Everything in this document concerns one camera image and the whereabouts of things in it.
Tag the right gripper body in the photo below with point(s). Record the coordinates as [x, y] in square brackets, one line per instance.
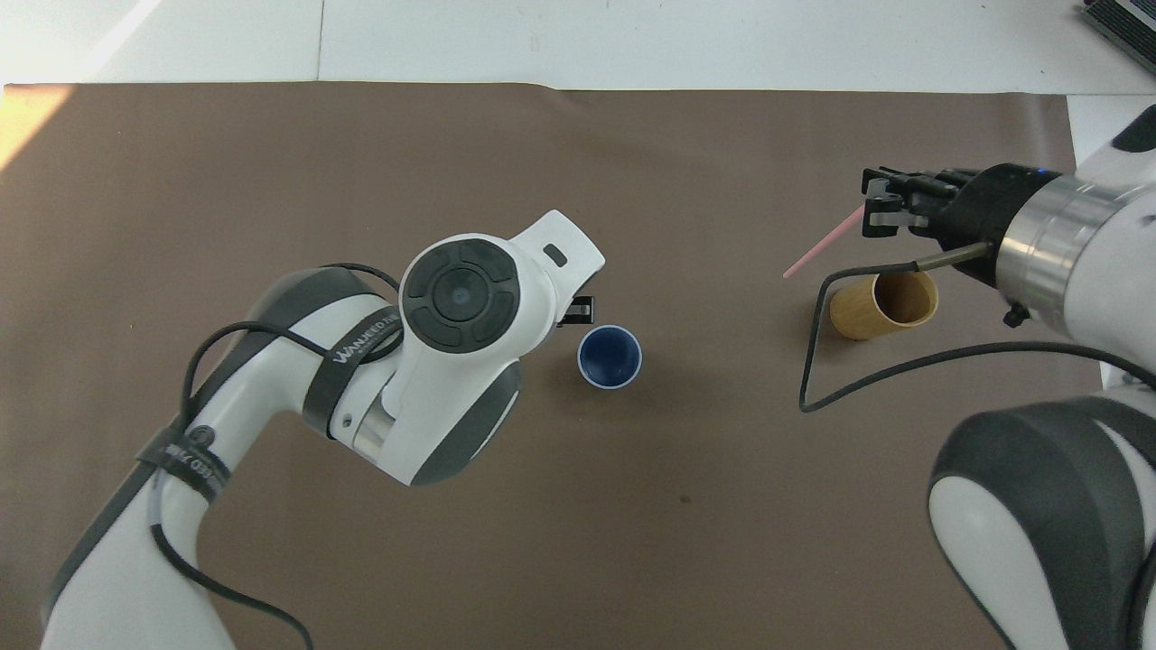
[989, 212]

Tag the pink straw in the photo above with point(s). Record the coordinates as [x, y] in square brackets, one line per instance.
[817, 253]

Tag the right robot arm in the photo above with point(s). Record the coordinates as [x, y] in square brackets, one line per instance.
[1039, 515]

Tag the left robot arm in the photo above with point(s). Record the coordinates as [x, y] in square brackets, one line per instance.
[271, 397]

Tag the wooden cup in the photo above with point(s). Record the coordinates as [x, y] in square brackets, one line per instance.
[871, 311]

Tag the blue cup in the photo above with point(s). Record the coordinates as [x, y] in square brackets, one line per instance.
[610, 357]

